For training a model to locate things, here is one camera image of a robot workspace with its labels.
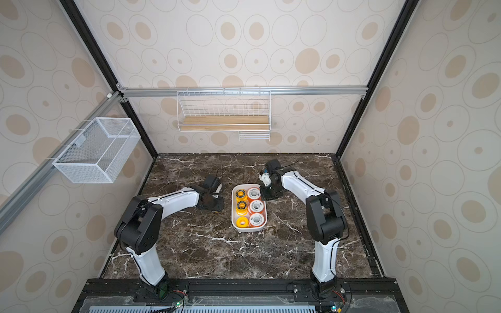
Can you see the white wire mesh basket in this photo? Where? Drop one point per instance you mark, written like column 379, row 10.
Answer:
column 99, row 152

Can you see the aluminium rail back wall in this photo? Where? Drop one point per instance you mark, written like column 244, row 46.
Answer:
column 239, row 91

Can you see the white wire shelf wooden board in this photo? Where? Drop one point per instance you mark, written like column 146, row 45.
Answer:
column 250, row 116

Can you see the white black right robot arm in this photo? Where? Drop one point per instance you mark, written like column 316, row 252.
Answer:
column 326, row 220

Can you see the black corner frame post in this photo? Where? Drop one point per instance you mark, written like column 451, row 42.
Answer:
column 393, row 40
column 84, row 32

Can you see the aluminium rail left wall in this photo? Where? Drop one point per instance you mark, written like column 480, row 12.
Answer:
column 14, row 205

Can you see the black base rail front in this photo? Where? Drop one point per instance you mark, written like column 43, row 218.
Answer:
column 241, row 295

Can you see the aluminium rail wall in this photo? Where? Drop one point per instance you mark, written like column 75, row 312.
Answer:
column 239, row 91
column 14, row 205

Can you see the black corner frame post left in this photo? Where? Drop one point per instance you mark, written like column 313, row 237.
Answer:
column 84, row 32

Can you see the orange white tape roll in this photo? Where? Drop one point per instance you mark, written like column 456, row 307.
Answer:
column 254, row 193
column 256, row 206
column 256, row 220

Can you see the yellow tape roll navy label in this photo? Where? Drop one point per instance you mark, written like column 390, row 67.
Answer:
column 242, row 208
column 241, row 195

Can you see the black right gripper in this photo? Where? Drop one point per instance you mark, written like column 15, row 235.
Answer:
column 269, row 192

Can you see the white plastic storage box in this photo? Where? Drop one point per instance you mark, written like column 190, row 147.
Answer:
column 233, row 209

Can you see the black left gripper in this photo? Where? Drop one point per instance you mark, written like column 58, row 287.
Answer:
column 219, row 205

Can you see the black corner frame post right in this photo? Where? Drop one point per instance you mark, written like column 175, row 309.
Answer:
column 393, row 40

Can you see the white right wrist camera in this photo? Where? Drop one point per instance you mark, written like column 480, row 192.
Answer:
column 265, row 178

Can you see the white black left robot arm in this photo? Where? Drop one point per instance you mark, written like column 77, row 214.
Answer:
column 138, row 230

